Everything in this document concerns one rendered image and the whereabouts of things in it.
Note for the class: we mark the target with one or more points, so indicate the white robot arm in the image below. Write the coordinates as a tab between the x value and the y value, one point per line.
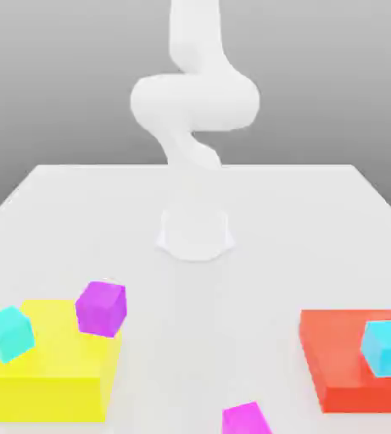
195	98

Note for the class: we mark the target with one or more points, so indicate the small purple cube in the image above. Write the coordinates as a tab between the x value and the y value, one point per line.
100	309

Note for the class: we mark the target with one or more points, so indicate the small magenta cube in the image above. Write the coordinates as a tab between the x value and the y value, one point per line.
244	419

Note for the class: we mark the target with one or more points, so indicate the small turquoise cube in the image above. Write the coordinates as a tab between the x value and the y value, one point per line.
7	334

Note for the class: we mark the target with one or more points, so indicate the small light blue cube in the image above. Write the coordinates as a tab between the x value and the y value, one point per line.
390	349

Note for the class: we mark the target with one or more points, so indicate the large orange box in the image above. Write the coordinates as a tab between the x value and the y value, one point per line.
334	352

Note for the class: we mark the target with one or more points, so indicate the large yellow box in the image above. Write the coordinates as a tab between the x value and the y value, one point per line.
52	379

